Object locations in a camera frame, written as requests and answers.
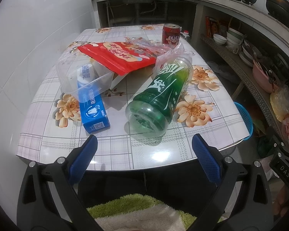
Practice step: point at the blue plastic waste basket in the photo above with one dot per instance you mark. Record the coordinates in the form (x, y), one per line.
(246, 118)

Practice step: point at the red box on shelf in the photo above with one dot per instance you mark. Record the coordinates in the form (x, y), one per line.
(212, 27)

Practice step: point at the stack of white dishes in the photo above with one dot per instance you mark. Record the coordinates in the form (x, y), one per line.
(236, 44)

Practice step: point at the black pot with lid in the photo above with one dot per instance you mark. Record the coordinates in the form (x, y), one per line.
(279, 9)

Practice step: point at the red snack bag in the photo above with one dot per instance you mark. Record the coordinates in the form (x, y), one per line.
(119, 57)

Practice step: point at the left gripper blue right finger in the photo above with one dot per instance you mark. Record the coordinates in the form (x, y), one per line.
(209, 162)

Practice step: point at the blue toothpaste box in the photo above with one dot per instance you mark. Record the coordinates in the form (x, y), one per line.
(92, 110)

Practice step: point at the pink plastic basin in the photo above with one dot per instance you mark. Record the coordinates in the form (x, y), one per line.
(267, 83)

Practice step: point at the green plastic soda bottle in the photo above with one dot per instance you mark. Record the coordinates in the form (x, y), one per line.
(151, 111)

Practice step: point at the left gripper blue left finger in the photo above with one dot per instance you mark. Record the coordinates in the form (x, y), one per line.
(80, 158)

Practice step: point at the white bowl on shelf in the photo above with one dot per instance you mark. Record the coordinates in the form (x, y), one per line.
(218, 39)

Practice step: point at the yellowish plastic bag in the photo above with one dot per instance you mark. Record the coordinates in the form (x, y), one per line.
(280, 102)

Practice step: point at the red drink can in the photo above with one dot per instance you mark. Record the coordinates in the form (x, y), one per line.
(171, 34)

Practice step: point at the floral tablecloth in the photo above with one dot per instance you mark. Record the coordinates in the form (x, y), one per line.
(119, 147)

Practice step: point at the clear plastic bag red print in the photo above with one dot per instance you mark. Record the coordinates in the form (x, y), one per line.
(163, 52)

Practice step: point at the perforated metal shelf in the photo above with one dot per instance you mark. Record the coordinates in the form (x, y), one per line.
(245, 74)

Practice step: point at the clear plastic food container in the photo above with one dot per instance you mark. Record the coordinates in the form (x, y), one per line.
(67, 67)

